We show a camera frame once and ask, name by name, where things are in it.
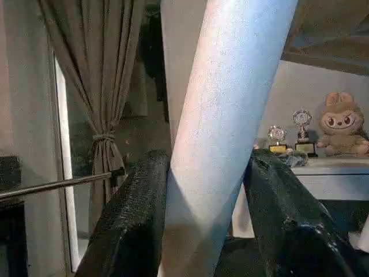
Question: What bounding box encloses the tall gold silver trophy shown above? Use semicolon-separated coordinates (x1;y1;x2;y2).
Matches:
292;109;318;158

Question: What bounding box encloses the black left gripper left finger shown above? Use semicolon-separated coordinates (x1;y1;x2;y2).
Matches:
75;150;172;277

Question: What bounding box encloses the short gold silver trophy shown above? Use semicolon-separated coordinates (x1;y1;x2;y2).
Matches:
268;125;289;154

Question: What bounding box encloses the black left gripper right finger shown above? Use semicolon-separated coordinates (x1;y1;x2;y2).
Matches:
244;148;369;277

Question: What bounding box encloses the silver metal rod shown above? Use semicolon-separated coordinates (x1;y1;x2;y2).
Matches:
0;171;126;201

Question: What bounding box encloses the beige tied curtain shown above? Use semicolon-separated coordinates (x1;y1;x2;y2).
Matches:
39;0;146;234

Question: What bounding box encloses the tan plush toy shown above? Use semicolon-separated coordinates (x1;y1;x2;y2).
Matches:
315;91;369;156

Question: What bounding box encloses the white door frame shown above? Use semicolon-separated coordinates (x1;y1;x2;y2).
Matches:
54;55;78;273

